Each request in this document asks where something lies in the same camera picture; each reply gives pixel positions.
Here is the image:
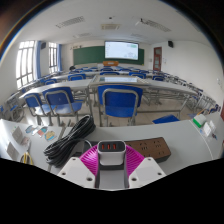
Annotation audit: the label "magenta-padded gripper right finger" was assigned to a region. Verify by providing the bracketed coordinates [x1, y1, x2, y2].
[124, 145, 167, 190]

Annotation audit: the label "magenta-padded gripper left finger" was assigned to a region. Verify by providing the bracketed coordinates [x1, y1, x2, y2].
[57, 144, 101, 190]

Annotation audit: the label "white charger block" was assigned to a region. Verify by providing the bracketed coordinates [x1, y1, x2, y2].
[96, 140, 128, 191]

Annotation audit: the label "brown power strip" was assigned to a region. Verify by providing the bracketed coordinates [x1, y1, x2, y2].
[125, 136, 172, 164]

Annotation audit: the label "blue chair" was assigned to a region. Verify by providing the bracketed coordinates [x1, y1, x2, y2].
[151, 114, 181, 125]
[42, 87, 84, 126]
[97, 84, 144, 127]
[23, 93, 51, 126]

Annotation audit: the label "rows of grey desks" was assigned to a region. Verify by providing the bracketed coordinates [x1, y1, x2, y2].
[0, 68, 218, 116]

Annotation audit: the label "group of blue chairs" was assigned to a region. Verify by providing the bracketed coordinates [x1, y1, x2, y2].
[0, 66, 221, 118]

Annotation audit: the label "grey desk with screen top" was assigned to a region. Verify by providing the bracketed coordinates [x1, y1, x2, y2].
[88, 74, 151, 118]

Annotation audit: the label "small red-brown door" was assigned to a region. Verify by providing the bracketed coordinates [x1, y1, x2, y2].
[152, 46, 163, 72]

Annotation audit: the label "orange podium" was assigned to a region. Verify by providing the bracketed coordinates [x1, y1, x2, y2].
[102, 60, 120, 67]

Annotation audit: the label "narrow bright window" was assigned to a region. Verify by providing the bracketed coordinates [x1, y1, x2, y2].
[48, 42, 58, 74]

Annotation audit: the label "green blackboard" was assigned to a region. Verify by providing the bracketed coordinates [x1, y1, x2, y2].
[73, 45, 145, 66]

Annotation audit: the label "large bright window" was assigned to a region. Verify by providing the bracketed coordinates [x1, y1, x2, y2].
[15, 40, 36, 89]

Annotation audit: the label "projector screen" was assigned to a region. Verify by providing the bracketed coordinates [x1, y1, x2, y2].
[104, 40, 140, 61]

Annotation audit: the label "group of ceiling lights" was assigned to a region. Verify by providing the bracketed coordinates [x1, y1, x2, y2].
[54, 15, 173, 39]

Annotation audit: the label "ceiling projector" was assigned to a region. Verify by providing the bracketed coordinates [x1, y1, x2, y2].
[134, 18, 149, 27]

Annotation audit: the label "coiled black cable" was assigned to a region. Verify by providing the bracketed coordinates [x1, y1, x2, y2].
[43, 114, 97, 168]

